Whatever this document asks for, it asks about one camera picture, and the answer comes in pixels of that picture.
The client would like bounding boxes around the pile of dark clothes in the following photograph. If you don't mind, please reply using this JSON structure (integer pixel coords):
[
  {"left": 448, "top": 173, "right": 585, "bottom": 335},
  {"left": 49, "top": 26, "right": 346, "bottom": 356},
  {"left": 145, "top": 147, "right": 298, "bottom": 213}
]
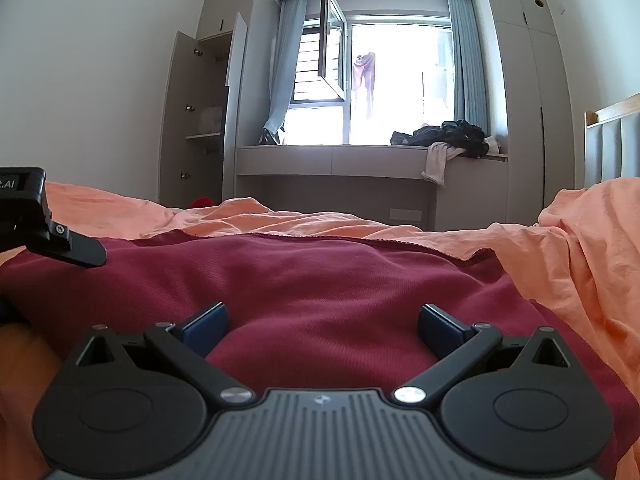
[{"left": 390, "top": 120, "right": 491, "bottom": 159}]

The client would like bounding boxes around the white cloth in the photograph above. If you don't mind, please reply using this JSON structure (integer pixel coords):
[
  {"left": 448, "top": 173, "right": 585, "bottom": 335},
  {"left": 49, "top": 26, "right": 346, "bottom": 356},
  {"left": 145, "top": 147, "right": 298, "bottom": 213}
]
[{"left": 421, "top": 141, "right": 464, "bottom": 189}]

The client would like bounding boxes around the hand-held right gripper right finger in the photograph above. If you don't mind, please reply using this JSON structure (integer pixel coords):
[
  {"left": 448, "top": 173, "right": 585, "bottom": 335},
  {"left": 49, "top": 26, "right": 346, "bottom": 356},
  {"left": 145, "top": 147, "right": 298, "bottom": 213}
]
[{"left": 392, "top": 303, "right": 583, "bottom": 406}]

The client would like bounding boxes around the orange blanket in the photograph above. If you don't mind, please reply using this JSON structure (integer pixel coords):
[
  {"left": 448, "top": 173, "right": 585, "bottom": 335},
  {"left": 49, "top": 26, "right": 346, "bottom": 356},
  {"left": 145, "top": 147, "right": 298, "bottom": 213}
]
[{"left": 0, "top": 175, "right": 640, "bottom": 480}]

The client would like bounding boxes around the dark red garment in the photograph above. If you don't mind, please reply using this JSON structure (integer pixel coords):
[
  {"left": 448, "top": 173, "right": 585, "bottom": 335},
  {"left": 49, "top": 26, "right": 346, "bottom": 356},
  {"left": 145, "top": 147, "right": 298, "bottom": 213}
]
[{"left": 0, "top": 230, "right": 640, "bottom": 463}]

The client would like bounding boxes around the light blue curtain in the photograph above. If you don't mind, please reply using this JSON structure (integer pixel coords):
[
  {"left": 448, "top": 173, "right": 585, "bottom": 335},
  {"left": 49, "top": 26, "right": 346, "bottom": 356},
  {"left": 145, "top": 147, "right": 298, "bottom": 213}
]
[
  {"left": 446, "top": 0, "right": 489, "bottom": 139},
  {"left": 263, "top": 0, "right": 308, "bottom": 146}
]

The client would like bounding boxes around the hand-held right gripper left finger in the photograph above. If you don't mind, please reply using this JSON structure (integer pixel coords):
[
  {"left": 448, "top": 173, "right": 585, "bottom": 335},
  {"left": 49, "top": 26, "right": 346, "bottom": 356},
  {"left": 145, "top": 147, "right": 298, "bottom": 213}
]
[{"left": 66, "top": 301, "right": 256, "bottom": 408}]

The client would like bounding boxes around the grey tall cabinet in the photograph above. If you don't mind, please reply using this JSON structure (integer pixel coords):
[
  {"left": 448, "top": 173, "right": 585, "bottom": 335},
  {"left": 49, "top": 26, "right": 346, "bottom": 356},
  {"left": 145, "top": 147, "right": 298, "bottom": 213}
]
[{"left": 475, "top": 0, "right": 588, "bottom": 231}]

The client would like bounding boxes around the grey window bench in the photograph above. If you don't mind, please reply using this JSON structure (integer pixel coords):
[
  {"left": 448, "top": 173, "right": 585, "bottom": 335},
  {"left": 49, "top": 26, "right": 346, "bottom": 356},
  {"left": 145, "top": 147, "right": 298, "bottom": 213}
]
[{"left": 235, "top": 143, "right": 510, "bottom": 232}]

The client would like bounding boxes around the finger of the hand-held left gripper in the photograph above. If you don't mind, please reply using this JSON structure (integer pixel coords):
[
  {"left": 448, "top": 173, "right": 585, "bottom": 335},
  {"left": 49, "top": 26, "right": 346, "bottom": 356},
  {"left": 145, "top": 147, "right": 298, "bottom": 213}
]
[{"left": 24, "top": 181, "right": 108, "bottom": 267}]

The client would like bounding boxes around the grey padded wooden headboard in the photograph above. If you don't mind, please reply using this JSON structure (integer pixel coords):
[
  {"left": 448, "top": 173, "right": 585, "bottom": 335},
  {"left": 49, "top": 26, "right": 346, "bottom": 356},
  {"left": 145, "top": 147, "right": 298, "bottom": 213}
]
[{"left": 584, "top": 92, "right": 640, "bottom": 188}]

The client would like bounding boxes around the pink hanging garment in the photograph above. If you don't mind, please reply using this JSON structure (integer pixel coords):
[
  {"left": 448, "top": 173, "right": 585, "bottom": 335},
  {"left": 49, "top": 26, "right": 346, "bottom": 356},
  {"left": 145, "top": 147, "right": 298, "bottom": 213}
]
[{"left": 352, "top": 51, "right": 379, "bottom": 121}]

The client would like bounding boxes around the open window sash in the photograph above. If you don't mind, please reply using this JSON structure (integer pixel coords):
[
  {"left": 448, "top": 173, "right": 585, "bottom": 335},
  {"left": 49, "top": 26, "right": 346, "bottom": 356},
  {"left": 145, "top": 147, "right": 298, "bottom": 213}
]
[{"left": 317, "top": 0, "right": 349, "bottom": 104}]

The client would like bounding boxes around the grey open wardrobe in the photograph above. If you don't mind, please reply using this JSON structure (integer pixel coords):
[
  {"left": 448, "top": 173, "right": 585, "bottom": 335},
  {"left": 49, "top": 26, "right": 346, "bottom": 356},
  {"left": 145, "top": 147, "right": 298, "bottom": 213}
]
[{"left": 159, "top": 0, "right": 281, "bottom": 209}]

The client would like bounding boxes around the window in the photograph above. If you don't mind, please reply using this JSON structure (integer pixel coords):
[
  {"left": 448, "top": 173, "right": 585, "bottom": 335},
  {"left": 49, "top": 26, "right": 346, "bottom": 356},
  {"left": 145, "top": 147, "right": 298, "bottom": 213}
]
[{"left": 295, "top": 0, "right": 457, "bottom": 146}]

